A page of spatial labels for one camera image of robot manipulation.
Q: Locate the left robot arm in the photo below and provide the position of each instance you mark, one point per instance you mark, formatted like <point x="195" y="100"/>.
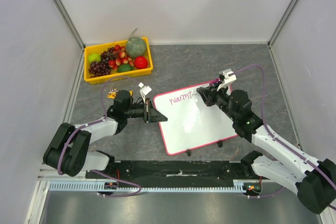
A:
<point x="68" y="151"/>

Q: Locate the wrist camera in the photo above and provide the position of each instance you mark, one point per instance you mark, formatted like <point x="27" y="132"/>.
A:
<point x="144" y="90"/>
<point x="227" y="77"/>

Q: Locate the green apple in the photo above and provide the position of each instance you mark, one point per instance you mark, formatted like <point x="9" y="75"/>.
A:
<point x="94" y="57"/>

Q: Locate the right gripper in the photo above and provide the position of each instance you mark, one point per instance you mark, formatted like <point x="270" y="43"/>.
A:
<point x="210" y="97"/>

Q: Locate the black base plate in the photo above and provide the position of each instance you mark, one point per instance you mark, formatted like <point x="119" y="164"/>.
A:
<point x="217" y="169"/>

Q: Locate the green netted melon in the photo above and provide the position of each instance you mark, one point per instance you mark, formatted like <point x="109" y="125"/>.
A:
<point x="135" y="47"/>

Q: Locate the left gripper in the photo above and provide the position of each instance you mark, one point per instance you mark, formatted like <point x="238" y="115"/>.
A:
<point x="150" y="114"/>

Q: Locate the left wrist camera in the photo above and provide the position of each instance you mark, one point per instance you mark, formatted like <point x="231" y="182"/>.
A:
<point x="144" y="90"/>

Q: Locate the red apple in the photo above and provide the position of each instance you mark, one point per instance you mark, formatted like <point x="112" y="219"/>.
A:
<point x="140" y="62"/>

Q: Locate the green lime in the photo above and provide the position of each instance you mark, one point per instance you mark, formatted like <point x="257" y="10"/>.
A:
<point x="125" y="68"/>

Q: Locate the pink framed whiteboard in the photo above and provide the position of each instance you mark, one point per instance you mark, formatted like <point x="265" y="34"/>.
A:
<point x="190" y="123"/>

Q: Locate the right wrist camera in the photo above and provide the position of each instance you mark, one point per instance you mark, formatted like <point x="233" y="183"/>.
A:
<point x="227" y="77"/>

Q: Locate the white pink marker pen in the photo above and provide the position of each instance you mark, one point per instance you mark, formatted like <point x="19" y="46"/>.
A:
<point x="203" y="89"/>

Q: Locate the yellow snack packet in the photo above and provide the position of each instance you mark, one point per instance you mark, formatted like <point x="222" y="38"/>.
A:
<point x="112" y="93"/>

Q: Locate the light blue cable duct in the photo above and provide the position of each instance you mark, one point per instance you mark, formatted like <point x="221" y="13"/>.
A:
<point x="105" y="186"/>

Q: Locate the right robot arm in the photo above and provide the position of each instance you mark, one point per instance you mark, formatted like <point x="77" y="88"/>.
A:
<point x="312" y="180"/>

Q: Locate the yellow plastic bin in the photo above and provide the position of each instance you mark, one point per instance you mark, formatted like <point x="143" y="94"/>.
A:
<point x="102" y="50"/>

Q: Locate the dark purple grape bunch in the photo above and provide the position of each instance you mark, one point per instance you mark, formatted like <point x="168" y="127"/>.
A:
<point x="99" y="68"/>

